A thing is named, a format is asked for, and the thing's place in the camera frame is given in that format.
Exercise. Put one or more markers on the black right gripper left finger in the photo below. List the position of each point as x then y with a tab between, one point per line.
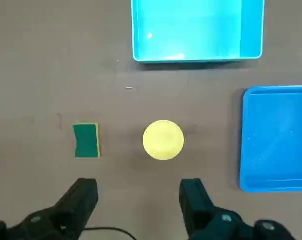
66	212

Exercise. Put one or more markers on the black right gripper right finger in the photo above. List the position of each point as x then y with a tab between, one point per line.
198	212

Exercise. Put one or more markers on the green and yellow sponge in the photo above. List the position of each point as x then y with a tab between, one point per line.
85	140

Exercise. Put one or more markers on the yellow bowl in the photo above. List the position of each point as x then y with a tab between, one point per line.
163	140

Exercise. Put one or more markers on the dark blue tray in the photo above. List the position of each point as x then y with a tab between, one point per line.
278	140

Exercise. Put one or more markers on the light blue bin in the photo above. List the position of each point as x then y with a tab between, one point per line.
190	30

